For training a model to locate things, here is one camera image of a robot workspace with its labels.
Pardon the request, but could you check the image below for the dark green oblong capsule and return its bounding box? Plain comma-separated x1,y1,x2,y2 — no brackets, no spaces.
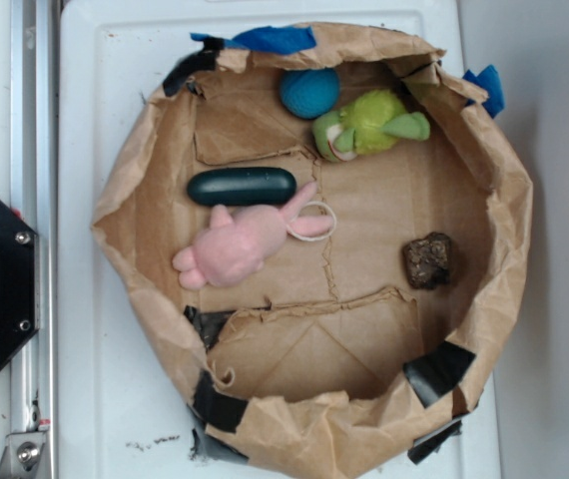
187,167,297,207

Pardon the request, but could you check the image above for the brown paper bag bin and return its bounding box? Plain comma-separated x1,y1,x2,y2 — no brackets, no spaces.
92,23,533,478

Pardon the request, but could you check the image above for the blue tape piece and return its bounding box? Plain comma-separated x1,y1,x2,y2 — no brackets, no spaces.
463,64,506,119
190,26,316,55

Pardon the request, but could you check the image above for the blue tape piece top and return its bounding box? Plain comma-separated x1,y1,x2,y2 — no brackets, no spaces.
190,26,316,55

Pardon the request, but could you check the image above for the metal corner bracket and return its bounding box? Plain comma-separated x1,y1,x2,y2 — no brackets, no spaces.
0,431,50,479

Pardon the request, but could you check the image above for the blue knitted ball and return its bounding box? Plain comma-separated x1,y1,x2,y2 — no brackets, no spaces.
280,68,340,120

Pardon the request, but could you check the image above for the white plastic tray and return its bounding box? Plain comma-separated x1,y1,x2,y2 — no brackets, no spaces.
55,0,504,479

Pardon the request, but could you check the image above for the green plush animal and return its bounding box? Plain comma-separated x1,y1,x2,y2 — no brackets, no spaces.
311,90,430,163

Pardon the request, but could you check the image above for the blue tape piece right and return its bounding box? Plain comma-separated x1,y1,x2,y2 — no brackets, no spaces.
463,64,506,119

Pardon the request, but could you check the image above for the aluminium extrusion rail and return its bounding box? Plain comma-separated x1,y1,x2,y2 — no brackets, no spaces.
10,1,64,478

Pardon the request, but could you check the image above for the brown rock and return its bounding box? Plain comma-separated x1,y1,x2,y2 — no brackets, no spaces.
402,232,452,290

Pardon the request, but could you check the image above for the pink plush bunny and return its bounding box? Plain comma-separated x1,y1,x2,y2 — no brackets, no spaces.
172,182,337,290

